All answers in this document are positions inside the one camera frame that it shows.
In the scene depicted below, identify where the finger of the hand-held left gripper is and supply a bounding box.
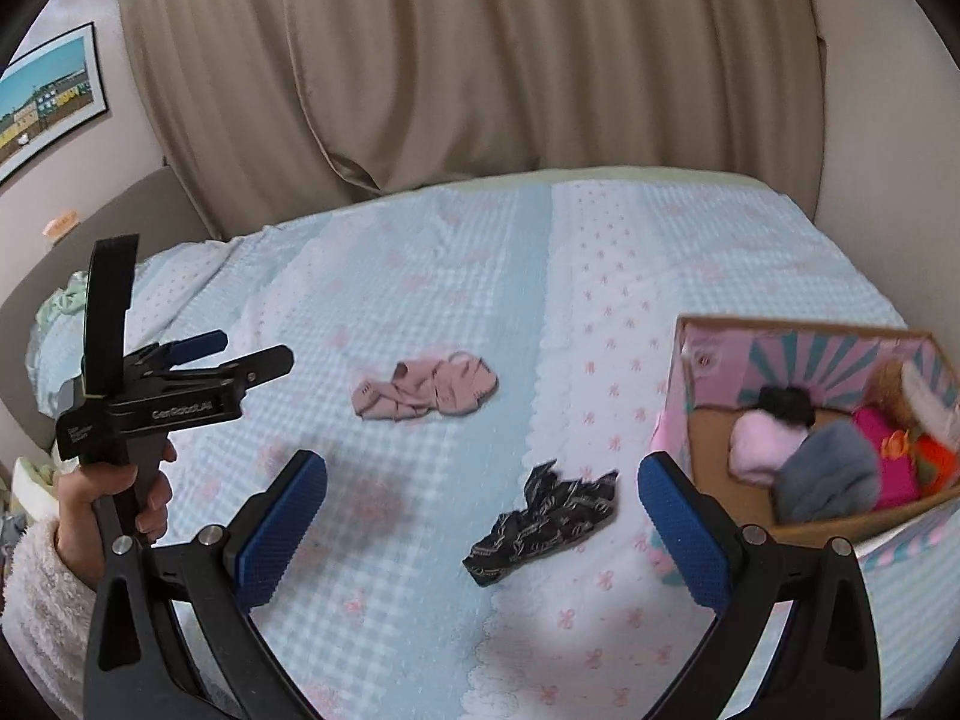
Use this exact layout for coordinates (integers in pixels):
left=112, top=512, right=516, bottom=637
left=171, top=344, right=296, bottom=393
left=124, top=328, right=229, bottom=370

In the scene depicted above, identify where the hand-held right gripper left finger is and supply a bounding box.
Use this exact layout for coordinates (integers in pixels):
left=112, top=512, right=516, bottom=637
left=82, top=450, right=329, bottom=720

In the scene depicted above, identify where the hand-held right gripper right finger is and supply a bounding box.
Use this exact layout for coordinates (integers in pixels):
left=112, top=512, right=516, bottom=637
left=637, top=451, right=881, bottom=720

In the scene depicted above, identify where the pink cardboard box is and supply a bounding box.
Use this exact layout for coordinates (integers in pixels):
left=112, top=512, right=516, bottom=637
left=650, top=314, right=960, bottom=550

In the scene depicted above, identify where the black patterned cloth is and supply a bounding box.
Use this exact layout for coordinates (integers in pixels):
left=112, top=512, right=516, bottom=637
left=462, top=463, right=620, bottom=588

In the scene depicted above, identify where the grey knit hat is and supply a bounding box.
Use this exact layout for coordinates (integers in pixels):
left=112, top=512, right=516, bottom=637
left=772, top=419, right=883, bottom=525

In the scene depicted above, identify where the black sock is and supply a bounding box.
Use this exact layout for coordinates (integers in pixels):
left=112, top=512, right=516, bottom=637
left=757, top=383, right=818, bottom=425

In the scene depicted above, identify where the beige pink cloth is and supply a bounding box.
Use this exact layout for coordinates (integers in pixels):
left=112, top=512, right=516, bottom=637
left=350, top=350, right=500, bottom=423

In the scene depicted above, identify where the brown and white plush sock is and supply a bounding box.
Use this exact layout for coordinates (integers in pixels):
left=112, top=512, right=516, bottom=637
left=868, top=358, right=960, bottom=442

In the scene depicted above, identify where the person's left forearm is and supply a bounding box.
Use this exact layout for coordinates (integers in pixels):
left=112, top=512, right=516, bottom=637
left=0, top=516, right=100, bottom=695

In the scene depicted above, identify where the person's left hand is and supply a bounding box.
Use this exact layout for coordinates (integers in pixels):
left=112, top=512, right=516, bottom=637
left=54, top=438, right=178, bottom=587

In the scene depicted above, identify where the light green cloth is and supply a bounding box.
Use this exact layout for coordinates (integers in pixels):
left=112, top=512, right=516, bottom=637
left=25, top=273, right=89, bottom=342

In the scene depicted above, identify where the grey bed headboard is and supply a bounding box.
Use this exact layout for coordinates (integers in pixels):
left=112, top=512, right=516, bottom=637
left=0, top=165, right=220, bottom=458

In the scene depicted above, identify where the light blue checked blanket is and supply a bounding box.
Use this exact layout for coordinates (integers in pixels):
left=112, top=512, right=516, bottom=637
left=25, top=177, right=960, bottom=720

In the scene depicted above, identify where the beige curtain panel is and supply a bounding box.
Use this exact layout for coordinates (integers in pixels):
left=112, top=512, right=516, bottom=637
left=280, top=0, right=827, bottom=194
left=112, top=0, right=357, bottom=239

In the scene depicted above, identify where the light green bed sheet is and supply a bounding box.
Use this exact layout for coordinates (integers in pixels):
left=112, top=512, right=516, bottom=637
left=0, top=163, right=762, bottom=533

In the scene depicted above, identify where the framed wall poster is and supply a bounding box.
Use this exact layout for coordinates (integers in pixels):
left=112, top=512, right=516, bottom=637
left=0, top=21, right=112, bottom=185

